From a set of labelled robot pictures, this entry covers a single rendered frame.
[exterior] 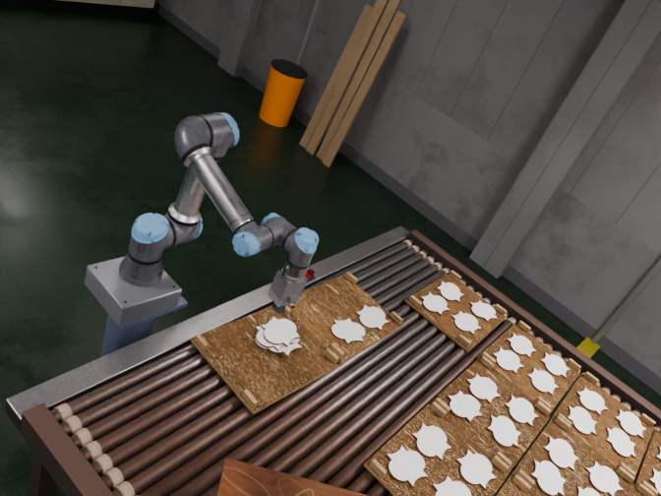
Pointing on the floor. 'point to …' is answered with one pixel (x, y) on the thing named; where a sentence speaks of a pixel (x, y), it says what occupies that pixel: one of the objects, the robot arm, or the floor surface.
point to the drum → (281, 92)
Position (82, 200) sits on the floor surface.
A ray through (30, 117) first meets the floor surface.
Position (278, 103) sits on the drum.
